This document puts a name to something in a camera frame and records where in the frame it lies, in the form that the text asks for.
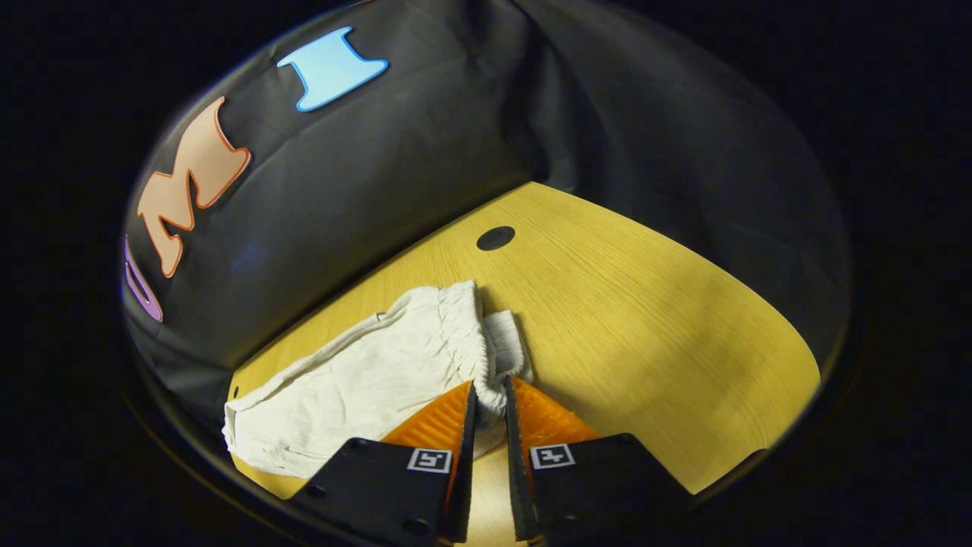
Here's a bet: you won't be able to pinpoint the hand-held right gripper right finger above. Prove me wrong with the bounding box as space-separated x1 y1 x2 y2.
503 376 696 544

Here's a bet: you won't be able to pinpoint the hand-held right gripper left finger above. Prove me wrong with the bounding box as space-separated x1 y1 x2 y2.
285 380 478 544

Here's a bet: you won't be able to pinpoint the white jeans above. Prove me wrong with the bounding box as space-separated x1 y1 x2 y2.
222 280 534 479

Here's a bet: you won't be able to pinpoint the black backdrop cloth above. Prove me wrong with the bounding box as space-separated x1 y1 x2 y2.
121 0 851 426

